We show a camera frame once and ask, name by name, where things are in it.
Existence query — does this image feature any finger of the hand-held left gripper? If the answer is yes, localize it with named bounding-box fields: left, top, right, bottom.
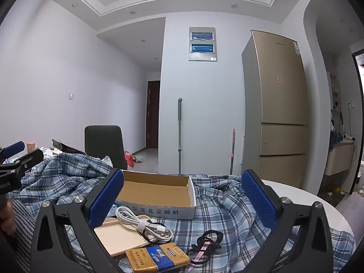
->
left=0, top=149, right=44, bottom=177
left=0, top=140, right=25, bottom=160

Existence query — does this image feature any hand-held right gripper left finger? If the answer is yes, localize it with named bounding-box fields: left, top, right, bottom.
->
left=30, top=168, right=125, bottom=273

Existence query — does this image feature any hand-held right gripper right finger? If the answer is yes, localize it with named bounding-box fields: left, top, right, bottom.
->
left=241, top=169, right=342, bottom=273

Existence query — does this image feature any white charging cable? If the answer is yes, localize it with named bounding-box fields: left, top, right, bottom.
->
left=115, top=206, right=174, bottom=243

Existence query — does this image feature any beige phone case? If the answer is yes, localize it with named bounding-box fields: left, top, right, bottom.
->
left=94, top=217, right=154, bottom=258

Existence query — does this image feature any printed cardboard box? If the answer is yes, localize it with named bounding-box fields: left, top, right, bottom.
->
left=115, top=170, right=197, bottom=220

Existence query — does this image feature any black hair tie pink clip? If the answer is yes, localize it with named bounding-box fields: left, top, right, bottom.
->
left=187, top=239, right=213, bottom=272

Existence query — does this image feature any gold and blue cigarette pack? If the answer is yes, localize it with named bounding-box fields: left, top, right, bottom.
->
left=125, top=243, right=190, bottom=273

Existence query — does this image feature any person's left hand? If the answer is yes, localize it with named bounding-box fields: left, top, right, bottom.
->
left=0, top=197, right=17, bottom=236

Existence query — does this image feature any blue plaid cloth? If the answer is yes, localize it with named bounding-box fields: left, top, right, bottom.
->
left=7, top=152, right=356, bottom=273

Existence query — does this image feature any red bag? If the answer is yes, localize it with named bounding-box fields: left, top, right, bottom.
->
left=124, top=151, right=136, bottom=168

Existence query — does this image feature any dark grey chair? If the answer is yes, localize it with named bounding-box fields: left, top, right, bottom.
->
left=84, top=125, right=128, bottom=170

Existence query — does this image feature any beige vanity cabinet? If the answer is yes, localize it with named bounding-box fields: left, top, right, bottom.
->
left=324, top=141, right=356, bottom=177

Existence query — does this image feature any dark wooden door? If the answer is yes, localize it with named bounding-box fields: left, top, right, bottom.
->
left=146, top=80, right=160, bottom=149

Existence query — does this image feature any gold refrigerator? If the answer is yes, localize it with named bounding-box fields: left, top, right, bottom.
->
left=241, top=30, right=310, bottom=189

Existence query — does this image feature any dark blue towel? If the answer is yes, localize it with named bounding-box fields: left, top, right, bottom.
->
left=330, top=131, right=343, bottom=151

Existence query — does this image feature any pink broom handle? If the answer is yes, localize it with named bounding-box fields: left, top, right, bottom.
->
left=229, top=129, right=236, bottom=175

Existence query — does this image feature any grey mop handle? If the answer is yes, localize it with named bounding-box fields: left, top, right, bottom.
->
left=178, top=98, right=183, bottom=175

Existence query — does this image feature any wall shelf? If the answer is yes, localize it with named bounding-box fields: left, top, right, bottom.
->
left=327, top=72, right=342, bottom=111

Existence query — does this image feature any wall electrical panel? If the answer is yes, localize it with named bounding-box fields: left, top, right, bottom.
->
left=188, top=27, right=218, bottom=62

